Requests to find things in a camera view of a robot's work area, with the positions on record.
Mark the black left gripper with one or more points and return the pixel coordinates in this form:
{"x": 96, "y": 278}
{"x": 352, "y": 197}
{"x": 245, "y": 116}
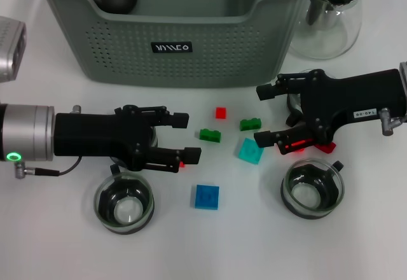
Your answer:
{"x": 95, "y": 133}

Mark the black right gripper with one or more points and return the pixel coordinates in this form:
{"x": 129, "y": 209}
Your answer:
{"x": 349, "y": 95}

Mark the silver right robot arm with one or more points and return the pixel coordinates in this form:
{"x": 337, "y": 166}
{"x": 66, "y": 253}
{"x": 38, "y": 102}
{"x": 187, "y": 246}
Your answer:
{"x": 404, "y": 71}

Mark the teal square toy block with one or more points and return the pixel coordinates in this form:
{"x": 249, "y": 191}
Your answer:
{"x": 250, "y": 151}

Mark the blue square toy block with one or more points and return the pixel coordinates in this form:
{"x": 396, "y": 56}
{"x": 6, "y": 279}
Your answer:
{"x": 206, "y": 197}

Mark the grey-green perforated storage bin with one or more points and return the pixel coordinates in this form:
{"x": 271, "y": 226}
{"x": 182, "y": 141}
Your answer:
{"x": 127, "y": 54}

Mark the green toy brick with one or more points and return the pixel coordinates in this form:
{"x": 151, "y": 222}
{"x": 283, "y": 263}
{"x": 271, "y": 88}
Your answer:
{"x": 210, "y": 135}
{"x": 250, "y": 124}

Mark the dark red toy brick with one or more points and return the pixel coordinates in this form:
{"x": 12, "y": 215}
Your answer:
{"x": 326, "y": 148}

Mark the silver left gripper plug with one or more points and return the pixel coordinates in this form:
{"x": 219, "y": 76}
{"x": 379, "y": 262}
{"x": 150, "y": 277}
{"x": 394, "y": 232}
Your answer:
{"x": 76, "y": 108}

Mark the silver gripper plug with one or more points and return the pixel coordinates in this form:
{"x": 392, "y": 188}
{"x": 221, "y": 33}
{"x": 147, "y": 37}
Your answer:
{"x": 76, "y": 108}
{"x": 386, "y": 124}

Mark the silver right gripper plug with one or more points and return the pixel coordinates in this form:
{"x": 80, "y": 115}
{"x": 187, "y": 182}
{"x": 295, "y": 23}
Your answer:
{"x": 386, "y": 124}

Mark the glass carafe with black lid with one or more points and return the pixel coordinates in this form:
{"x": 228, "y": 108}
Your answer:
{"x": 346, "y": 22}

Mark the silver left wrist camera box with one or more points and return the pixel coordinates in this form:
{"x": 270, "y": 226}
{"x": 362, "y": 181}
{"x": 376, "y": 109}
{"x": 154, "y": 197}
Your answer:
{"x": 9, "y": 47}

